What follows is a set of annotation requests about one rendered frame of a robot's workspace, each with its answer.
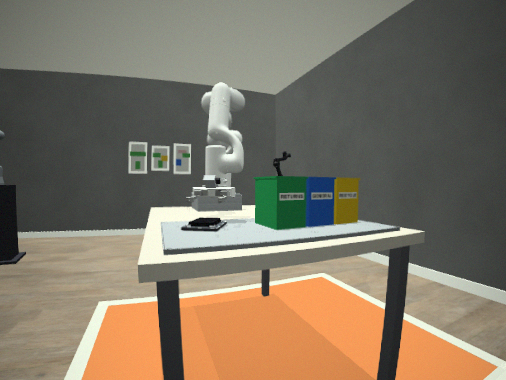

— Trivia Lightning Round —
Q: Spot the yellow bin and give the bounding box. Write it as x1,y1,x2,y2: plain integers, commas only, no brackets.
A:
334,178,360,224

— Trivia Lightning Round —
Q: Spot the green open-top bin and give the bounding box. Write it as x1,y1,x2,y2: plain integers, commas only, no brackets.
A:
254,176,308,230

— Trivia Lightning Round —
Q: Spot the blue bin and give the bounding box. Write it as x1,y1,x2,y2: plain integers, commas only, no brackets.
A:
306,177,336,227

